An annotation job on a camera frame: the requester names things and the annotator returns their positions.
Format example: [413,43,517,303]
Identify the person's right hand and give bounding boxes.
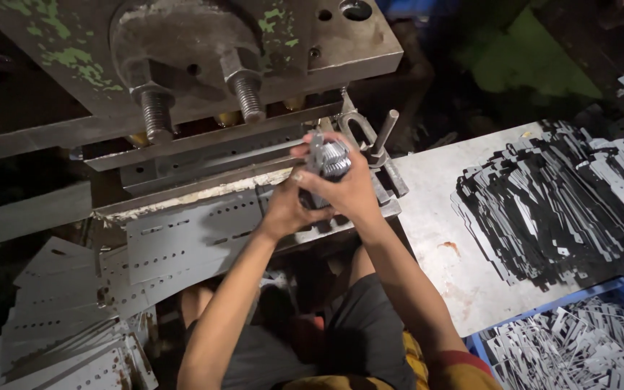
[289,131,382,224]

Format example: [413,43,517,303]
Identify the person's left hand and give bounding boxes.
[259,171,337,242]

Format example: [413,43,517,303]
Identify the bundle of small metal pieces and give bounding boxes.
[298,130,353,211]

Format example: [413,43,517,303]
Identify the steel press die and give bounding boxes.
[82,100,410,225]

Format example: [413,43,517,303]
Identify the steel clamp with rod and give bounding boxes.
[337,108,400,170]

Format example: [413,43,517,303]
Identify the dark grey shorts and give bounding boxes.
[185,272,418,390]

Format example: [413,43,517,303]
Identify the perforated metal sheet strip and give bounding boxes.
[98,187,269,320]

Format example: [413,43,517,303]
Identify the threaded steel bolt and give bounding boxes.
[220,51,267,125]
[131,82,177,146]

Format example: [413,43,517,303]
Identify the grey green press machine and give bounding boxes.
[0,0,405,161]

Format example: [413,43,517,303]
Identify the yellow red shirt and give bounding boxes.
[282,331,503,390]

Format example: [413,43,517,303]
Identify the heap of flat metal strips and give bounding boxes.
[450,120,624,293]

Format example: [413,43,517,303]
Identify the green machine part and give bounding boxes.
[452,8,604,101]

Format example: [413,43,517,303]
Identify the pile of perforated metal sheets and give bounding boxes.
[0,236,160,390]

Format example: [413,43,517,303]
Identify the plain grey metal plate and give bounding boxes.
[0,181,94,246]

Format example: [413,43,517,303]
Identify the blue crate of stamped pieces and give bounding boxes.
[466,275,624,390]

